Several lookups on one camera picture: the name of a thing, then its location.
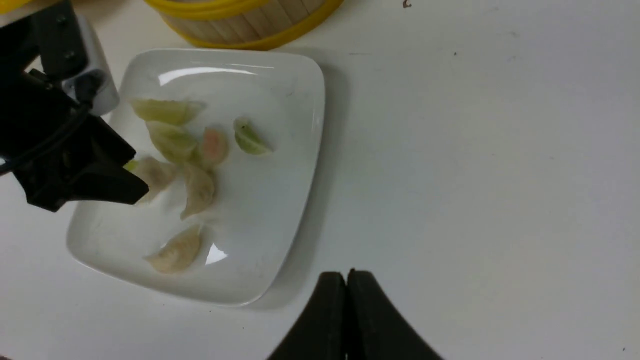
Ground beige dumpling plate bottom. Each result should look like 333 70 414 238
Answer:
180 162 215 221

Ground yellow rimmed bamboo steamer basket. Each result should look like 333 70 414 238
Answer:
146 0 343 51

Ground pink dumpling on plate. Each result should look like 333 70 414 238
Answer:
194 127 229 171

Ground green dumpling plate right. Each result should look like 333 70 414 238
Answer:
233 117 272 156

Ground yellow rimmed bamboo steamer lid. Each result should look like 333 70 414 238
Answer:
0 0 31 14

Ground green dumpling plate bottom left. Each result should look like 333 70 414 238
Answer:
123 156 178 205

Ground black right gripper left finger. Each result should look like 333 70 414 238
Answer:
269 272 346 360

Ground white square plate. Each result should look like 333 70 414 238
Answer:
66 48 325 306

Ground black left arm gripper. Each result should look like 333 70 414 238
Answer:
0 0 149 212

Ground green dumpling plate top left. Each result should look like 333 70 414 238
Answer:
129 98 206 126

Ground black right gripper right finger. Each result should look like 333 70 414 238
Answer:
347 269 442 360

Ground green dumpling plate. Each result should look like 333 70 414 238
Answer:
233 117 272 156
145 121 198 164
123 156 178 205
129 98 206 126

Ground green dumpling plate centre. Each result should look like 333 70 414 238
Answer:
145 121 198 164

